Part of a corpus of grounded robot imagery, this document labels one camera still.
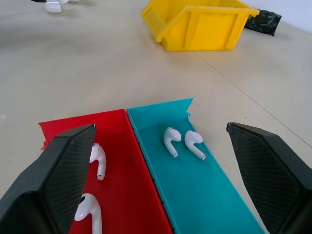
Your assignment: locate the teal plastic tray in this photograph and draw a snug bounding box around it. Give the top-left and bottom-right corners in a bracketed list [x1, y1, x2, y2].
[126, 97, 266, 234]

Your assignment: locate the yellow plastic bin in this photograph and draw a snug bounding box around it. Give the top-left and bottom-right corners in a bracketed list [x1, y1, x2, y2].
[141, 0, 260, 52]

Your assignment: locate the white object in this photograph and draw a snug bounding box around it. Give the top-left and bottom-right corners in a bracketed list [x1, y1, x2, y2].
[43, 0, 63, 13]

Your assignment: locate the black plastic bag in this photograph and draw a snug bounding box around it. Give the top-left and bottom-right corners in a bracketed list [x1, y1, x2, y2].
[244, 9, 282, 37]

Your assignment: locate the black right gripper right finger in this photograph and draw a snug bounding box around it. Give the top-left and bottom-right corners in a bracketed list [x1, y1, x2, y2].
[226, 122, 312, 234]

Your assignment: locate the white earbud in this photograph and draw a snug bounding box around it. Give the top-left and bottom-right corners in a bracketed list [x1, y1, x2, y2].
[184, 130, 207, 161]
[163, 126, 181, 158]
[74, 193, 102, 234]
[89, 143, 107, 180]

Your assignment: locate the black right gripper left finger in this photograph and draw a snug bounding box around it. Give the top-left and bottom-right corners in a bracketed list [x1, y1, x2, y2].
[0, 123, 98, 234]

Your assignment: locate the red plastic tray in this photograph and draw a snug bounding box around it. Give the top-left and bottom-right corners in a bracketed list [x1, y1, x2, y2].
[38, 108, 175, 234]

